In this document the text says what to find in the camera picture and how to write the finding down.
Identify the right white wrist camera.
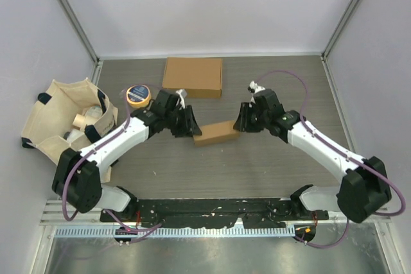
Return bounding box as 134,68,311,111
247,81,265,103

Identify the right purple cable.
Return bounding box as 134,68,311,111
256,69,405,250

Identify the cardboard tube in bag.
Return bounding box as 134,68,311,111
73,114,87,130

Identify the white slotted cable duct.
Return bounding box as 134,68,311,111
54,223,295,239

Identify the purple cable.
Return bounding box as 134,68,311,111
256,69,405,250
62,85,168,243

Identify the large brown cardboard box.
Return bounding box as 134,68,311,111
162,57,223,99

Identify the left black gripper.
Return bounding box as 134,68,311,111
165,105,203,139

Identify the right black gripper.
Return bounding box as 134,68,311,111
232,103,268,133

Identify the yellow masking tape roll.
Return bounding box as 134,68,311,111
126,84,152,109

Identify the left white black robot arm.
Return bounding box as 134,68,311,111
52,89,202,222

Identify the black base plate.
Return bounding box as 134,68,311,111
113,198,329,229

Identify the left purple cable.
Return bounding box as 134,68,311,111
62,85,168,243

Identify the right aluminium frame post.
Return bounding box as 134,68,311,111
321,0,362,60

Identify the aluminium frame post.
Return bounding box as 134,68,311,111
57,0,99,65
321,0,362,60

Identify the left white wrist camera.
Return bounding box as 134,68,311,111
175,89,188,109

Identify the left aluminium frame post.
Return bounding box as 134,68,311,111
57,0,99,65

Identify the beige canvas tote bag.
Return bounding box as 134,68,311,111
21,79,118,164

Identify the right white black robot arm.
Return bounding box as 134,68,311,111
233,86,392,223

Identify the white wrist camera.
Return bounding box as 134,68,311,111
175,89,188,109
247,81,265,103

